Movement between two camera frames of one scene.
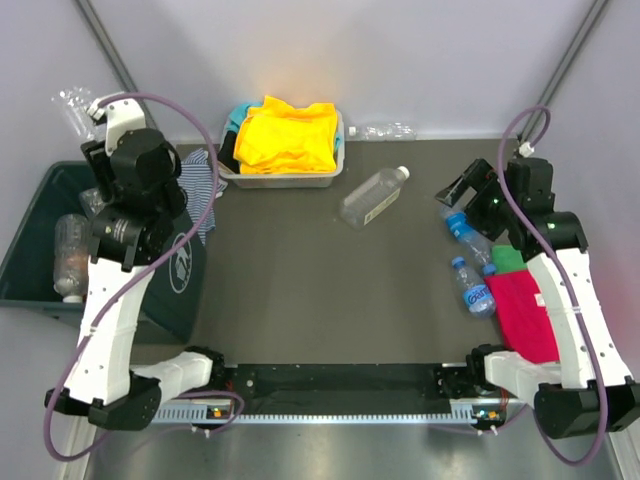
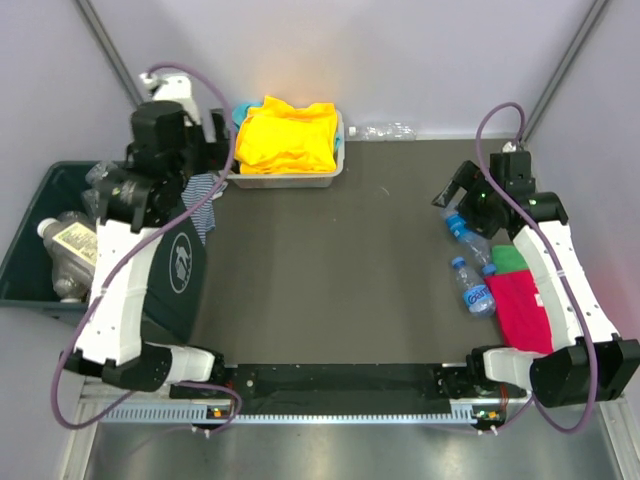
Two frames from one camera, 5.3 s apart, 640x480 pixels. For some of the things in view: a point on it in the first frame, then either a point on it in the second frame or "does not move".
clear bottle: (73, 103) -> (95, 197)
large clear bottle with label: (372, 197) -> (74, 235)
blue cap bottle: (476, 244) does not move
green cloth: (506, 258) does not move
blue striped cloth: (196, 176) does not move
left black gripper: (96, 152) -> (213, 153)
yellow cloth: (280, 138) does not move
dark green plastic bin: (176, 303) does not move
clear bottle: (390, 131) does not move
